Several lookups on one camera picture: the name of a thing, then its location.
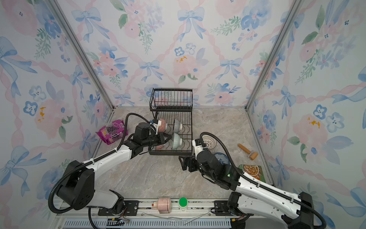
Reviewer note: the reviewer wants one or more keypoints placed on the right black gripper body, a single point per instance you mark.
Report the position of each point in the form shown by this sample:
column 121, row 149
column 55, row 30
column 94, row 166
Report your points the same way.
column 208, row 175

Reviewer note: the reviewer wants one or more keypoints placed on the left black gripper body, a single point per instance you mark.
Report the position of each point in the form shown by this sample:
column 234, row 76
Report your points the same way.
column 154, row 140

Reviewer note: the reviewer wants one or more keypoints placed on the red patterned bowl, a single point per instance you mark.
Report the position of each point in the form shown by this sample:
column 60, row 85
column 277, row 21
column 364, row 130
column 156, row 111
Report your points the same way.
column 162, row 125

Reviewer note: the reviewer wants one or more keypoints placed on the light green bowl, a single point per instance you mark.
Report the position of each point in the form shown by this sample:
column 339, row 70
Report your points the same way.
column 177, row 141

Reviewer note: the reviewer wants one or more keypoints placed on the dark blue striped bowl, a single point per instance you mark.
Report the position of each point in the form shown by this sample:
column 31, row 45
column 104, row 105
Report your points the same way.
column 177, row 126

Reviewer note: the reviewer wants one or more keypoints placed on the brown white lattice bowl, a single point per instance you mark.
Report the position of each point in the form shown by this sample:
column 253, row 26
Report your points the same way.
column 209, row 142

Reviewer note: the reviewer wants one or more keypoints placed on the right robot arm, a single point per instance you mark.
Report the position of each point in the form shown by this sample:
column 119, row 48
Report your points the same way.
column 251, row 196

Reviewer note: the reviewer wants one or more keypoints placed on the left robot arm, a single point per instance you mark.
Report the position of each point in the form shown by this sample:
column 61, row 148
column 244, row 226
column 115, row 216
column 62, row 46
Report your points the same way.
column 76, row 190

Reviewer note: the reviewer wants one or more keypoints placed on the black two-tier dish rack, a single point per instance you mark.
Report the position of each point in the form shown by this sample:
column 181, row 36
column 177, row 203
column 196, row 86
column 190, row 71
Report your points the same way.
column 171, row 104

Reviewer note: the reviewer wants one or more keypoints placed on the blue patterned bowl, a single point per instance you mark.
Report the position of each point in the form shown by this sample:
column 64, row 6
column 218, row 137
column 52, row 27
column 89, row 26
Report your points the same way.
column 222, row 158

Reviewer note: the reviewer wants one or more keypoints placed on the green lid bottle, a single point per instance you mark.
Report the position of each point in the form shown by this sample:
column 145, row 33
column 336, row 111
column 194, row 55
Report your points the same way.
column 183, row 203

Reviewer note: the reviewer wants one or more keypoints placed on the purple snack bag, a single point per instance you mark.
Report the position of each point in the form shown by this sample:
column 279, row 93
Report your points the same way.
column 112, row 132

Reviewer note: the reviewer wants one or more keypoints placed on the wooden roller tool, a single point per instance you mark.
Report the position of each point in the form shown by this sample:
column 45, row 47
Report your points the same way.
column 252, row 155

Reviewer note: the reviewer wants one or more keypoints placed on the orange food packet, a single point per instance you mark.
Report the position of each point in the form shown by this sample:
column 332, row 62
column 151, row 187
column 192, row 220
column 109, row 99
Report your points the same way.
column 253, row 170

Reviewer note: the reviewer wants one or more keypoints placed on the pink cup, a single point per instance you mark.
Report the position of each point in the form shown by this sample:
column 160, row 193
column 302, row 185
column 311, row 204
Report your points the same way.
column 163, row 205

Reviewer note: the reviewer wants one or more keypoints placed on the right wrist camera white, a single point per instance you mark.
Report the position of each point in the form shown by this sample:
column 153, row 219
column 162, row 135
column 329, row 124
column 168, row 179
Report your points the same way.
column 198, row 146

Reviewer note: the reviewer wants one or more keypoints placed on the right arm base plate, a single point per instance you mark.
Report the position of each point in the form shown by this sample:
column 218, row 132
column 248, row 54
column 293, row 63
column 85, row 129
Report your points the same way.
column 225, row 208

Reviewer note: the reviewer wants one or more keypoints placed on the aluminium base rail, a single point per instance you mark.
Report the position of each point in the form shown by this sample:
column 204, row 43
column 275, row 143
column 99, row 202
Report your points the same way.
column 199, row 215

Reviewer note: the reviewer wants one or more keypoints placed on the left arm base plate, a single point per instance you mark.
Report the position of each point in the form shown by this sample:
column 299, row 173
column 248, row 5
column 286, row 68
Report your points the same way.
column 128, row 208

